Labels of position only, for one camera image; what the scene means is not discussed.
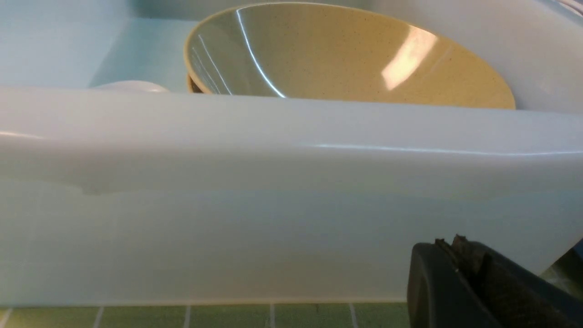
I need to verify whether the green checkered table mat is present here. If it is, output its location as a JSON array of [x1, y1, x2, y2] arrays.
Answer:
[[1, 302, 412, 328]]

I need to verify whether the beige noodle bowl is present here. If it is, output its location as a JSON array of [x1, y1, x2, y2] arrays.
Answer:
[[184, 2, 516, 110], [186, 74, 204, 93]]

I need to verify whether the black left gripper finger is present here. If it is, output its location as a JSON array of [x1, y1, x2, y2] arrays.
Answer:
[[407, 235, 583, 328]]

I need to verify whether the beige noodle bowl in tub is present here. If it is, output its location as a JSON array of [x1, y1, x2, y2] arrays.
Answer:
[[186, 74, 204, 93]]

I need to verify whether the white sauce dish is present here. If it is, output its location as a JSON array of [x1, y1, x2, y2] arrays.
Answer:
[[93, 80, 169, 93]]

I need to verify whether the large white plastic tub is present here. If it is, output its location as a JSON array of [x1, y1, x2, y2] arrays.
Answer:
[[1, 0, 582, 308]]

